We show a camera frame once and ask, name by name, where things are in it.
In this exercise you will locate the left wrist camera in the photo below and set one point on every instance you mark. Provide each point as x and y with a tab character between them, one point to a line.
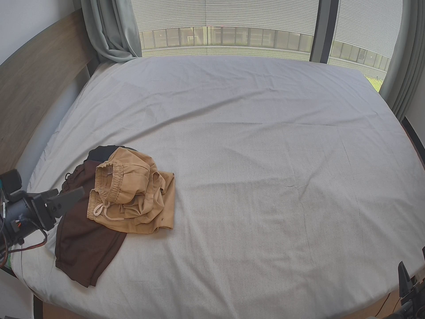
10	181

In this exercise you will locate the black garment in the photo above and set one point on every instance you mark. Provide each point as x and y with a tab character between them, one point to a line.
98	153

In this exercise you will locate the tan shorts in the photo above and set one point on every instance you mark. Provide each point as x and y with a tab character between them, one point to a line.
132	178

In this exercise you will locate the brown shorts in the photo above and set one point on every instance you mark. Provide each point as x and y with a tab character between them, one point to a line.
86	241

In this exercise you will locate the grey-green curtain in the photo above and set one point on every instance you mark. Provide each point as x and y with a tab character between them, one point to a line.
106	18
408	61

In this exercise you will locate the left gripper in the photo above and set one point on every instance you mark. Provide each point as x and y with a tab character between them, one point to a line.
25	213

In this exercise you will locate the window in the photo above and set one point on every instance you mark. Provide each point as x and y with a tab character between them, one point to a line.
232	8

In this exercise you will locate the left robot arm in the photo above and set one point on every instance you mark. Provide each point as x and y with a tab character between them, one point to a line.
10	233

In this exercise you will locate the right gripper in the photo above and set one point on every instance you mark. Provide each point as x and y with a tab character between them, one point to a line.
410	303

